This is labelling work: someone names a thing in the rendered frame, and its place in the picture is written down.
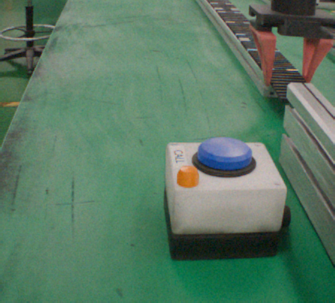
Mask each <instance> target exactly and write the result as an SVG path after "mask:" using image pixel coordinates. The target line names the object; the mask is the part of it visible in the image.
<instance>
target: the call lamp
mask: <svg viewBox="0 0 335 303"><path fill-rule="evenodd" d="M199 177H200V175H199V172H198V170H197V168H196V167H194V166H192V165H183V166H182V167H181V168H180V169H179V171H178V174H177V182H176V183H177V184H178V185H179V186H181V187H184V188H193V187H195V186H198V185H199Z"/></svg>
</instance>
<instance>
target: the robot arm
mask: <svg viewBox="0 0 335 303"><path fill-rule="evenodd" d="M249 15H250V16H256V19H250V25H249V29H250V31H251V33H252V35H253V39H254V42H255V44H256V48H257V51H258V54H259V58H260V62H261V67H262V71H263V77H264V83H265V84H266V86H270V83H271V74H272V69H273V64H274V52H275V48H276V43H277V37H276V36H275V34H274V33H273V32H272V31H271V29H272V28H277V33H278V34H280V35H282V36H287V37H303V38H304V39H303V41H304V48H303V58H302V59H303V69H302V77H304V80H306V81H307V83H308V84H310V83H311V79H312V77H313V75H314V73H315V71H316V69H317V67H318V66H319V65H320V63H321V62H322V60H323V58H325V56H326V54H327V53H328V52H329V50H330V49H331V47H332V46H333V45H334V34H332V33H331V32H330V31H329V30H327V29H326V28H333V29H335V16H333V15H331V14H329V13H328V12H327V11H325V10H322V9H316V0H271V5H261V4H249ZM323 27H326V28H323Z"/></svg>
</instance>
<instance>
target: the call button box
mask: <svg viewBox="0 0 335 303"><path fill-rule="evenodd" d="M200 144H201V143H177V142H174V143H172V142H171V143H169V144H167V146H166V148H165V189H164V203H163V206H164V211H165V223H167V234H168V239H169V246H170V255H171V257H172V259H174V260H209V259H213V258H243V257H266V256H274V255H276V253H277V248H278V245H279V238H280V234H279V233H278V231H279V229H280V228H281V227H288V226H289V225H290V222H291V212H290V207H289V206H288V205H287V206H284V204H285V199H286V191H287V188H286V186H285V184H284V182H283V180H282V179H281V177H280V175H279V172H278V170H277V168H276V166H275V164H274V163H273V161H272V159H271V157H270V156H269V154H268V151H267V150H266V148H265V146H264V144H262V143H246V144H247V145H248V146H249V147H250V148H251V149H252V151H253V153H252V162H251V163H250V164H249V166H247V167H245V168H240V169H235V170H223V169H217V168H211V167H209V166H207V165H204V164H203V163H202V162H200V160H199V159H198V158H197V151H198V147H199V145H200ZM183 165H192V166H194V167H196V168H197V170H198V172H199V175H200V177H199V185H198V186H195V187H193V188H184V187H181V186H179V185H178V184H177V183H176V182H177V174H178V171H179V169H180V168H181V167H182V166H183Z"/></svg>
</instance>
